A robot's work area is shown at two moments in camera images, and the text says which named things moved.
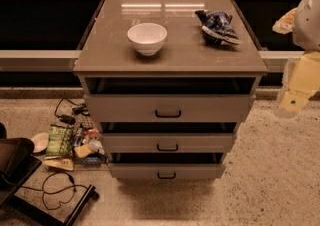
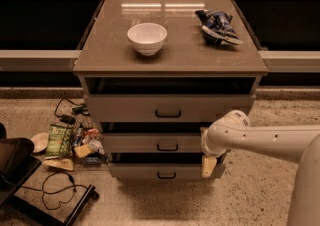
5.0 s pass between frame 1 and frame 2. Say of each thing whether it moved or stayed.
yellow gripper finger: moved
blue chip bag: stayed
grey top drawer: stayed
